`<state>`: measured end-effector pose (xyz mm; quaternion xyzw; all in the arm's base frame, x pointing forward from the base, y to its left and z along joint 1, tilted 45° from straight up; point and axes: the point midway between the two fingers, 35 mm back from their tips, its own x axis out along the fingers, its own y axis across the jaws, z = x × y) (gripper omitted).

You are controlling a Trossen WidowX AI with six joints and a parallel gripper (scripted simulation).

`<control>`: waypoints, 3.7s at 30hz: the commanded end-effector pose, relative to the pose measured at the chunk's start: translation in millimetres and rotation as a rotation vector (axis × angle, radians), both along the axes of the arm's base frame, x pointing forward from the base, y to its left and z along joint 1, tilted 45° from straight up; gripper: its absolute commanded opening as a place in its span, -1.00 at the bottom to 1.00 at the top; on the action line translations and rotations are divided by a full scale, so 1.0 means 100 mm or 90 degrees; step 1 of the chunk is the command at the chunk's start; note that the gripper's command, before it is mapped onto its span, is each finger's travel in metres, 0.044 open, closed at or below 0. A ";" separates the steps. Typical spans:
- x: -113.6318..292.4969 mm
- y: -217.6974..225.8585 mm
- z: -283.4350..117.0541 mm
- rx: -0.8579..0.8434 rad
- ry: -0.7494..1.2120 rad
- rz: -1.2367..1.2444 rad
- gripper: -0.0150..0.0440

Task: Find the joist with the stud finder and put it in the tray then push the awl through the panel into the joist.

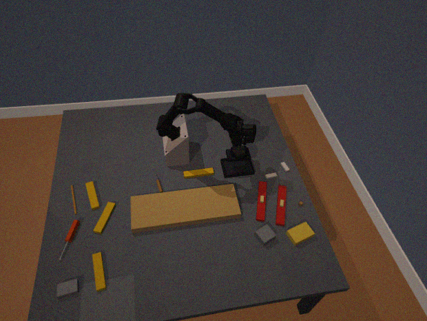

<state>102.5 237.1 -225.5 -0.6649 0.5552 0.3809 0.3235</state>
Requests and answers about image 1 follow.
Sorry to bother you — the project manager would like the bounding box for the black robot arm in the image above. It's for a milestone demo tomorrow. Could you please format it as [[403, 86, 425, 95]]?
[[156, 93, 256, 145]]

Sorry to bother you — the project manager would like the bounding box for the red-handled awl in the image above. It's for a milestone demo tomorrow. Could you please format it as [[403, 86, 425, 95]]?
[[59, 220, 81, 260]]

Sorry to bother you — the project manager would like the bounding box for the tan wooden floor panel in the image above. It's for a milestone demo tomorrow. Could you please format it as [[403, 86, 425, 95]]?
[[130, 184, 241, 234]]

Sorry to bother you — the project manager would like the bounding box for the beige flat bar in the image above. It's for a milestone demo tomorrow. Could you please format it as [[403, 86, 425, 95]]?
[[280, 162, 289, 172], [265, 173, 277, 179]]

